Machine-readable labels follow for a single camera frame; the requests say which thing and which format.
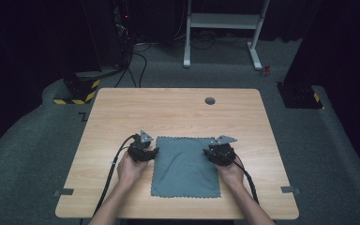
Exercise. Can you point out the person's left hand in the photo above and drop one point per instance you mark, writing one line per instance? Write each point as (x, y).
(131, 172)

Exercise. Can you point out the white metal stand frame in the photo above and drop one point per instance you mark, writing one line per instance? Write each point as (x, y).
(222, 21)

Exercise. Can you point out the black yellow striped stand base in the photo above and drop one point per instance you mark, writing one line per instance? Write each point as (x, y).
(79, 89)

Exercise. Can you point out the grey cloth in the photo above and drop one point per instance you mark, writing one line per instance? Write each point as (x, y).
(184, 170)

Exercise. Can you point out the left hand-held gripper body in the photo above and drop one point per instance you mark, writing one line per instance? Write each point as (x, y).
(139, 148)

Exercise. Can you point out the dark equipment rack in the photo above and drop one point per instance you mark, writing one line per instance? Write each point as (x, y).
(122, 31)

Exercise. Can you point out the grey tape strip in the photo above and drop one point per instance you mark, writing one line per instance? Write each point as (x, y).
(64, 192)
(290, 189)

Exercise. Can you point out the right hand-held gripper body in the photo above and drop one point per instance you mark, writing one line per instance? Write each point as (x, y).
(223, 151)

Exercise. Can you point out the person's right hand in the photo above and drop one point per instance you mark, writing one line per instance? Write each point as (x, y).
(230, 173)

